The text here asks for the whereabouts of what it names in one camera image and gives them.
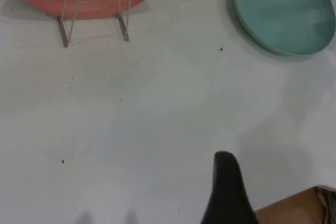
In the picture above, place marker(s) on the green round plate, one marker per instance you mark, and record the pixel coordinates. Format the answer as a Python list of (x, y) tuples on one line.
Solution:
[(278, 11)]

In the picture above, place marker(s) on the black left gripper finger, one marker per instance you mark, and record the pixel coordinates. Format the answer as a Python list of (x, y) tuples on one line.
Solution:
[(228, 190)]

